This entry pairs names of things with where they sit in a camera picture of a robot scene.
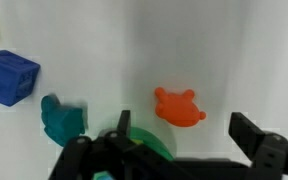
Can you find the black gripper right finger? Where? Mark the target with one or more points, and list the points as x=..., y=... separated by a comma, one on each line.
x=277, y=156

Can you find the green bowl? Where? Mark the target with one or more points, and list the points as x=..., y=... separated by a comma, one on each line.
x=154, y=143

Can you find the small blue cube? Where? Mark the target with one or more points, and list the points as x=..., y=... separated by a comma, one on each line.
x=7, y=76

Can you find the teal toy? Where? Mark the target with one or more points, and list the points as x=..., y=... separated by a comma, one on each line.
x=62, y=121

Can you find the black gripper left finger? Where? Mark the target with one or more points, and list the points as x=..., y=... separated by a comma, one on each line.
x=110, y=160

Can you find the orange toy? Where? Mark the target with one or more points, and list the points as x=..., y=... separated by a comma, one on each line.
x=179, y=110

